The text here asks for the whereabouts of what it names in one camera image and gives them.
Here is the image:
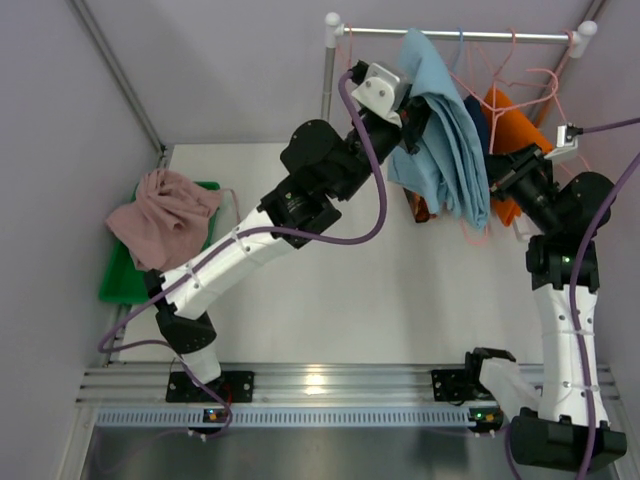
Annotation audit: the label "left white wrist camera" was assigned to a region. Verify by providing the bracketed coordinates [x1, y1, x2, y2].
[351, 62, 411, 127]

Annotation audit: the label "aluminium mounting rail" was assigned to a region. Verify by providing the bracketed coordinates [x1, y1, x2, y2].
[74, 363, 621, 407]

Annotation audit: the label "orange patterned trousers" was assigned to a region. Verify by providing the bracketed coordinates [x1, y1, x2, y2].
[405, 190, 437, 224]

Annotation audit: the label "green plastic bin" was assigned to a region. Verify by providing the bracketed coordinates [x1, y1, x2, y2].
[99, 181, 222, 304]

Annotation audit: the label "bright orange trousers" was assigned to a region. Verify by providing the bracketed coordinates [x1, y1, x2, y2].
[482, 106, 553, 227]

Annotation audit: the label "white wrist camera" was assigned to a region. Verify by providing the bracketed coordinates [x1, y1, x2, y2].
[351, 62, 411, 127]
[544, 123, 583, 164]

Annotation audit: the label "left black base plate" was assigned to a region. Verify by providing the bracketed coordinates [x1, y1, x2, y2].
[165, 371, 255, 404]

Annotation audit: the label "white metal clothes rack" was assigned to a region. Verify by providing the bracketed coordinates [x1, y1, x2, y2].
[320, 12, 598, 121]

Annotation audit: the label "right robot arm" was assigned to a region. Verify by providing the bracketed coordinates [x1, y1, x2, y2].
[466, 144, 627, 479]

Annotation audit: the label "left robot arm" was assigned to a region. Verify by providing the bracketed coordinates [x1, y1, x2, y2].
[144, 99, 431, 386]

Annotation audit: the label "light blue trousers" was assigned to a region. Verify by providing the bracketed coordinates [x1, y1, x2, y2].
[387, 29, 490, 230]

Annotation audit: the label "pink hanger of blue trousers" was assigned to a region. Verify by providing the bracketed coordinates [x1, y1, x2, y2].
[460, 84, 555, 246]

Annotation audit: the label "empty pink wire hanger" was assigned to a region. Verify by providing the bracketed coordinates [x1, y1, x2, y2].
[504, 29, 592, 171]

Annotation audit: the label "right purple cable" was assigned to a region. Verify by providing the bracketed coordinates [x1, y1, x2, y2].
[504, 116, 640, 480]

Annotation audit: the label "slotted grey cable duct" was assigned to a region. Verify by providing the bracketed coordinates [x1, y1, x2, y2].
[95, 406, 476, 428]

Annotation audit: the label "pink trousers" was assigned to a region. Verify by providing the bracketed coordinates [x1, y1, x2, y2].
[106, 169, 239, 272]

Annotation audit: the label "navy blue trousers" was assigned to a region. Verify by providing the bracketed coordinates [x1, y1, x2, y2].
[463, 95, 490, 154]

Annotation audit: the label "pink hanger of orange trousers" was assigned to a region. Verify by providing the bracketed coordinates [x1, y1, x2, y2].
[473, 27, 517, 123]

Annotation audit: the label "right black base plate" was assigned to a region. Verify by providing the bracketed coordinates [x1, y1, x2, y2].
[430, 369, 494, 405]

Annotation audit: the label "pink wire hanger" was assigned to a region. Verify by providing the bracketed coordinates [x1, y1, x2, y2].
[504, 29, 592, 171]
[336, 23, 355, 73]

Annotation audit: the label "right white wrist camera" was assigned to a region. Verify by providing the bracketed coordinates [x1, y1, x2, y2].
[544, 123, 583, 164]

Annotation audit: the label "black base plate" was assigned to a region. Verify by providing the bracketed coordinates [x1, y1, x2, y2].
[430, 369, 494, 405]
[165, 371, 255, 404]

